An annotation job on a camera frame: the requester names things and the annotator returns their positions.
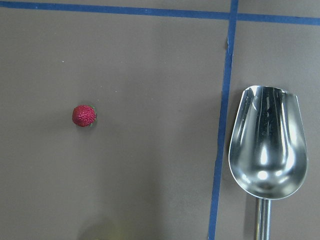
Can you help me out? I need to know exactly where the red strawberry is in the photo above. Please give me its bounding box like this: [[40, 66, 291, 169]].
[[72, 104, 97, 128]]

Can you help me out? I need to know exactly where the steel ice scoop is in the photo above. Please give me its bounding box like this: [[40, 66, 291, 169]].
[[228, 85, 308, 240]]

